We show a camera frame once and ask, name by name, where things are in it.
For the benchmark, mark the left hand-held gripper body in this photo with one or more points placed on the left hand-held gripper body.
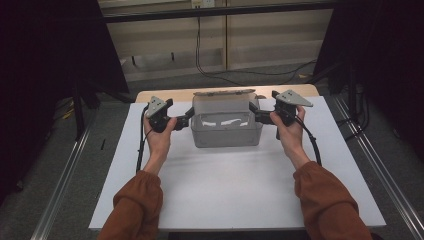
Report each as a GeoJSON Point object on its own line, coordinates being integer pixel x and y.
{"type": "Point", "coordinates": [158, 116]}

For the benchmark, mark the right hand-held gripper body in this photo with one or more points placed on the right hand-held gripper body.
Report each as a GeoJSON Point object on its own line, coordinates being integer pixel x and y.
{"type": "Point", "coordinates": [288, 108]}

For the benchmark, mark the transparent grey storage box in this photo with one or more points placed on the transparent grey storage box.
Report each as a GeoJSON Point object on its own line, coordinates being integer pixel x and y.
{"type": "Point", "coordinates": [226, 136]}

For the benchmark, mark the person's left hand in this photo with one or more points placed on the person's left hand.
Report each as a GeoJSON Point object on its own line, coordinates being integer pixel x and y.
{"type": "Point", "coordinates": [158, 141]}

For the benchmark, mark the person's right hand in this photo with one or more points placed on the person's right hand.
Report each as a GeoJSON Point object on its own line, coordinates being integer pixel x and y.
{"type": "Point", "coordinates": [291, 136]}

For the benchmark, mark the wooden table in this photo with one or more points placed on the wooden table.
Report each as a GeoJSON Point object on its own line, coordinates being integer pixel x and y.
{"type": "Point", "coordinates": [173, 95]}

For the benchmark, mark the small black peg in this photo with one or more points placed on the small black peg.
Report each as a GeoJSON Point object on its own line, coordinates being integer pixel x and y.
{"type": "Point", "coordinates": [134, 61]}
{"type": "Point", "coordinates": [172, 56]}

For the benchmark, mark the small black floor piece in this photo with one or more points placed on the small black floor piece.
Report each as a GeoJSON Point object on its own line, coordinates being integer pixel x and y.
{"type": "Point", "coordinates": [103, 144]}

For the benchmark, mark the black stand leg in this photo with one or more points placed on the black stand leg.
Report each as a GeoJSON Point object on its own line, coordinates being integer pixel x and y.
{"type": "Point", "coordinates": [79, 113]}

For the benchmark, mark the white board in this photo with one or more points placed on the white board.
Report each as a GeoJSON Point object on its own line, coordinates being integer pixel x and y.
{"type": "Point", "coordinates": [226, 190]}

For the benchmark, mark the black horizontal bar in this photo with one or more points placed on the black horizontal bar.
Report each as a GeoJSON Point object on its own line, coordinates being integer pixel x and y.
{"type": "Point", "coordinates": [216, 11]}

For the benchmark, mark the black curtain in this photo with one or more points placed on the black curtain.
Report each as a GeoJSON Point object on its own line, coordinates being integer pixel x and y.
{"type": "Point", "coordinates": [386, 50]}
{"type": "Point", "coordinates": [43, 66]}

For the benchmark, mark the white wall outlet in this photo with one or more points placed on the white wall outlet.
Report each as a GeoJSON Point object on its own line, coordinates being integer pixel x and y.
{"type": "Point", "coordinates": [202, 3]}

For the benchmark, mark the metal floor rail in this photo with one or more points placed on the metal floor rail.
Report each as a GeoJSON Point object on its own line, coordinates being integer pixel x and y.
{"type": "Point", "coordinates": [390, 180]}
{"type": "Point", "coordinates": [63, 186]}

